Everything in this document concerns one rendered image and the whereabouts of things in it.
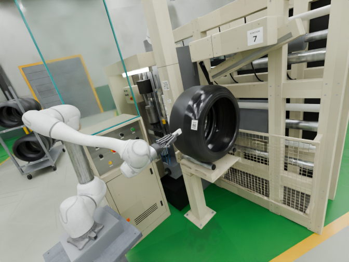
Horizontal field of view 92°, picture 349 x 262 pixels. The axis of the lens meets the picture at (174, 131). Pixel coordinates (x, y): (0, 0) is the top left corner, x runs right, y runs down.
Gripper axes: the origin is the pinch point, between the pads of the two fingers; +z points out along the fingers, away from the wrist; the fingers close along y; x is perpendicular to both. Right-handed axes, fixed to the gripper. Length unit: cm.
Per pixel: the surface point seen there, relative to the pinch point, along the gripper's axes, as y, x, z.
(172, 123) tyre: 8.9, -3.2, 5.3
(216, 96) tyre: -12.1, -11.7, 31.9
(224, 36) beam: -9, -43, 56
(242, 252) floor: -25, 126, 6
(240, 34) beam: -20, -42, 56
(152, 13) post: 28, -72, 34
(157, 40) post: 30, -56, 32
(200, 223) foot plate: 23, 125, 4
